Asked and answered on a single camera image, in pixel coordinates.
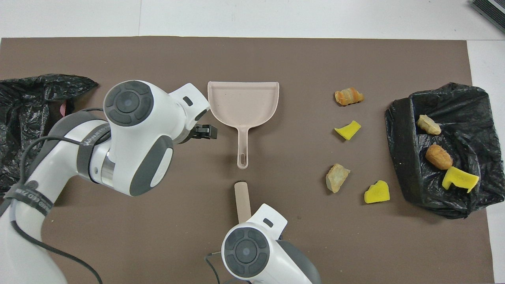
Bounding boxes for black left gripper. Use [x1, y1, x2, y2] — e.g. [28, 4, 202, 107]
[183, 124, 218, 144]

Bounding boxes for beige plastic dustpan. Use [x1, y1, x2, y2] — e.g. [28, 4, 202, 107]
[207, 81, 280, 170]

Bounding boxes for beige brush with black bristles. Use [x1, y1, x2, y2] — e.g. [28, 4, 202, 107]
[234, 181, 252, 224]

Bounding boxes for pale greenish pastry chunk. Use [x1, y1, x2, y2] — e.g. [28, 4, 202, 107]
[325, 163, 351, 194]

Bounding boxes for wedge yellow sponge piece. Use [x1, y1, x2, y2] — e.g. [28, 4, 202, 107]
[334, 120, 362, 141]

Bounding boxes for orange striped croissant piece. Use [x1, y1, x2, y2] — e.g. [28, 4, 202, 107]
[334, 87, 365, 107]

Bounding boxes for blocky yellow sponge piece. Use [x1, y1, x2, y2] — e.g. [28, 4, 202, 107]
[364, 180, 391, 204]

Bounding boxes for pale crumbly bread chunk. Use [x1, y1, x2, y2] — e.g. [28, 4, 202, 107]
[417, 114, 442, 136]

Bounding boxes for brown oval bread roll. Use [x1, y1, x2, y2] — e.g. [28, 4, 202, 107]
[425, 144, 453, 170]

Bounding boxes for notched yellow sponge piece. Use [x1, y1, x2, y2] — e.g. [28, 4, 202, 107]
[441, 166, 480, 193]

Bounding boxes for black bag lined trash bin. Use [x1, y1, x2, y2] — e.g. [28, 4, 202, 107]
[0, 74, 99, 198]
[385, 82, 505, 220]

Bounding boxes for brown paper table mat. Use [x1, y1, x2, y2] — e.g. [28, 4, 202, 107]
[0, 36, 495, 284]

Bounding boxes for dark ribbed panel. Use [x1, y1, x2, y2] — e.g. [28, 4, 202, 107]
[469, 0, 505, 34]

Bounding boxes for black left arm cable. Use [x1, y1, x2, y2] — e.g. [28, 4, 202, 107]
[0, 106, 104, 284]

